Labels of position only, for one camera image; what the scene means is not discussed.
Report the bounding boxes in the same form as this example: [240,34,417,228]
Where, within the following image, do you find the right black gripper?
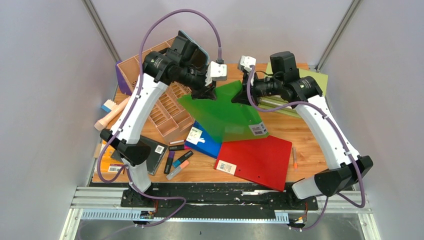
[232,69,283,106]

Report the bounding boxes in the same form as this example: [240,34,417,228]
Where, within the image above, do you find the green translucent plastic folder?
[178,80,269,143]

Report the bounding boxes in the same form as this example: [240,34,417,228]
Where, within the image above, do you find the beige plastic file organizer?
[118,37,195,144]

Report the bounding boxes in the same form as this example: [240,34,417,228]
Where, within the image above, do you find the blue binder folder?
[184,121,222,159]

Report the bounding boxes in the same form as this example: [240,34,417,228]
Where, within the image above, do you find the red binder folder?
[214,135,293,192]

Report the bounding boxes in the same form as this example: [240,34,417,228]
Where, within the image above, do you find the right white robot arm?
[236,51,374,209]

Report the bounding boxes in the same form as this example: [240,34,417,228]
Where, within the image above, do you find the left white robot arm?
[100,35,227,207]

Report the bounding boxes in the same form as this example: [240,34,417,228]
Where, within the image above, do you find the black clipboard blue back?
[178,30,210,71]

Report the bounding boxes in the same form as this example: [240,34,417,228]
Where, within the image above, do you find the pink highlighter marker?
[168,144,191,152]

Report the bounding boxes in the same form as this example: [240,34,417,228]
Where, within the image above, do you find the white red whiteboard marker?
[169,139,185,145]

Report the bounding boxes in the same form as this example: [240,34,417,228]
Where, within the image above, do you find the purple highlighter marker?
[163,151,175,175]

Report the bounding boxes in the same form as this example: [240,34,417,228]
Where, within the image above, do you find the orange tip pen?
[292,146,298,171]

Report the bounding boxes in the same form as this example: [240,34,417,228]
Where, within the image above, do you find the orange highlighter marker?
[166,160,190,181]

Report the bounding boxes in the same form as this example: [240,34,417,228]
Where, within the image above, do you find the black notebook with sticker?
[110,135,169,176]

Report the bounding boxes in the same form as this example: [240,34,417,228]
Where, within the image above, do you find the blue highlighter marker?
[172,150,194,168]

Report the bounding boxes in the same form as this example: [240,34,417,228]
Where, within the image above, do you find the blue white eraser block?
[100,99,118,113]

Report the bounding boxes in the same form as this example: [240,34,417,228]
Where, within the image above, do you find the beige rolled tube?
[94,96,131,131]

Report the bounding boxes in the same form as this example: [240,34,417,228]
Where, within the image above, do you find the orange yellow booklet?
[94,140,124,174]

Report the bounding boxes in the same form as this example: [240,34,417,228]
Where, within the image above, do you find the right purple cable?
[246,64,367,232]

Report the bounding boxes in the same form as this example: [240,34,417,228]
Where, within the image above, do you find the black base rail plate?
[87,180,321,221]

